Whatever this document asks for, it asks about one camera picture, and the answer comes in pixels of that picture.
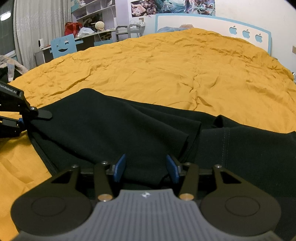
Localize dark window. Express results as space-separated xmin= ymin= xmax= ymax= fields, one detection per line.
xmin=0 ymin=0 xmax=16 ymax=57

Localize blue pillow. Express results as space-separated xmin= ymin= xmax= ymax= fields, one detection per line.
xmin=157 ymin=26 xmax=185 ymax=33

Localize grey trolley cart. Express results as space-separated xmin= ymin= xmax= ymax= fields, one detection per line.
xmin=116 ymin=24 xmax=145 ymax=42

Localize red bag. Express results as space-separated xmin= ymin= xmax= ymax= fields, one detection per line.
xmin=64 ymin=22 xmax=83 ymax=36

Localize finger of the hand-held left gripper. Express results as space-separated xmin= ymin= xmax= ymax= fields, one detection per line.
xmin=20 ymin=104 xmax=53 ymax=120
xmin=0 ymin=115 xmax=25 ymax=139

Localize white wall shelf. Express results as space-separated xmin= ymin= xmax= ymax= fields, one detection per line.
xmin=70 ymin=0 xmax=116 ymax=30

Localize black pants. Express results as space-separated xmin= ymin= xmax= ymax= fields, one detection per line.
xmin=27 ymin=88 xmax=296 ymax=198

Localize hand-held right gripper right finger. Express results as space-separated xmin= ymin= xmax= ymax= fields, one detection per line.
xmin=166 ymin=155 xmax=244 ymax=201

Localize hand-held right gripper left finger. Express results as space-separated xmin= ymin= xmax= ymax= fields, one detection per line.
xmin=51 ymin=154 xmax=127 ymax=201

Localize white headboard with blue trim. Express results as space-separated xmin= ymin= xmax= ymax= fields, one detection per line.
xmin=155 ymin=13 xmax=272 ymax=56

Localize white plastic bag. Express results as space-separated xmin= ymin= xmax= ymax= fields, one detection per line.
xmin=77 ymin=27 xmax=96 ymax=38

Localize wall poster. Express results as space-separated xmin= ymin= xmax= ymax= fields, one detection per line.
xmin=131 ymin=0 xmax=216 ymax=18

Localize white curtain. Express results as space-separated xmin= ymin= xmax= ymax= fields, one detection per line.
xmin=13 ymin=0 xmax=73 ymax=70

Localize desk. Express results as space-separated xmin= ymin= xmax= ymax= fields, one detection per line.
xmin=35 ymin=28 xmax=116 ymax=64

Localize yellow blanket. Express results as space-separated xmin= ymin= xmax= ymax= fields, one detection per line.
xmin=0 ymin=28 xmax=296 ymax=241

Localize pile of light clothes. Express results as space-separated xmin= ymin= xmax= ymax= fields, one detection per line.
xmin=0 ymin=54 xmax=28 ymax=82

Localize blue smiley face chair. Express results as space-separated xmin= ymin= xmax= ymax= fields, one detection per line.
xmin=50 ymin=34 xmax=83 ymax=60

